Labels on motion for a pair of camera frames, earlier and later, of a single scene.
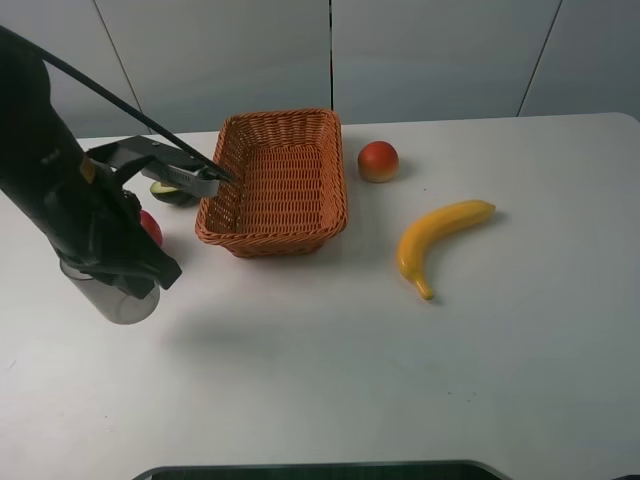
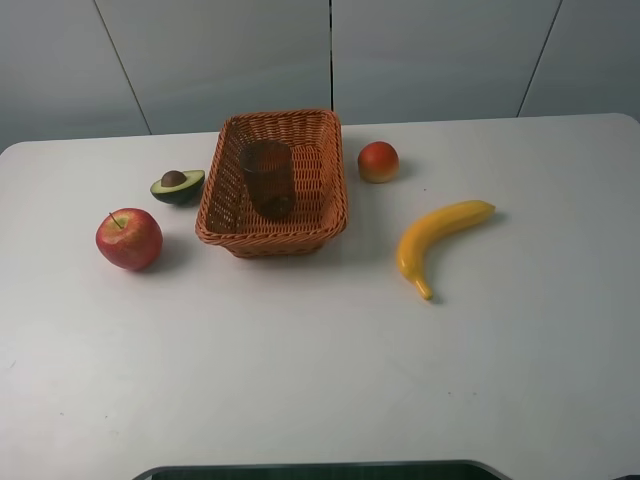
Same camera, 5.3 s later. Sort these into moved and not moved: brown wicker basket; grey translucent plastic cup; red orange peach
Moved: grey translucent plastic cup
Not moved: brown wicker basket; red orange peach
